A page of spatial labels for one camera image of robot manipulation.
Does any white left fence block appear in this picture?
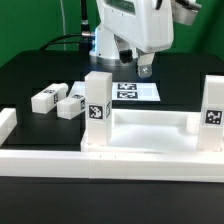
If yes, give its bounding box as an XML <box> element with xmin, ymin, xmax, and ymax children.
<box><xmin>0</xmin><ymin>108</ymin><xmax>17</xmax><ymax>146</ymax></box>

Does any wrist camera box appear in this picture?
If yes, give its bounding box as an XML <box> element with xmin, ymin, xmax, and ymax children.
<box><xmin>171</xmin><ymin>0</ymin><xmax>202</xmax><ymax>25</ymax></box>

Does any white marker base plate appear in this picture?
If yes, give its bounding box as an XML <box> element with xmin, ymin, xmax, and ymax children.
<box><xmin>69</xmin><ymin>81</ymin><xmax>160</xmax><ymax>102</ymax></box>

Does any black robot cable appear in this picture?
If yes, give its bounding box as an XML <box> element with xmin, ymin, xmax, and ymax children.
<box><xmin>39</xmin><ymin>0</ymin><xmax>98</xmax><ymax>52</ymax></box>

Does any white desk top tray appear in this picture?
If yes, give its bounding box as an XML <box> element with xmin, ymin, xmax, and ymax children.
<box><xmin>80</xmin><ymin>109</ymin><xmax>224</xmax><ymax>154</ymax></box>

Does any white front fence bar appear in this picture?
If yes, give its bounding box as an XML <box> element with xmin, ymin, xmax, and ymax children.
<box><xmin>0</xmin><ymin>149</ymin><xmax>224</xmax><ymax>183</ymax></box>

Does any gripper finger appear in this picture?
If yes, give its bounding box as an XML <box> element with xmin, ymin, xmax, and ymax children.
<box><xmin>114</xmin><ymin>35</ymin><xmax>133</xmax><ymax>64</ymax></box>
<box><xmin>137</xmin><ymin>52</ymin><xmax>154</xmax><ymax>78</ymax></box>

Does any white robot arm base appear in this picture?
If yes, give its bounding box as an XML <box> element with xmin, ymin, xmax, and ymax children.
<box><xmin>89</xmin><ymin>24</ymin><xmax>142</xmax><ymax>66</ymax></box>

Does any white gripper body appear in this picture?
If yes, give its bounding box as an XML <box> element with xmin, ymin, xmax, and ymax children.
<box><xmin>96</xmin><ymin>0</ymin><xmax>174</xmax><ymax>53</ymax></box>

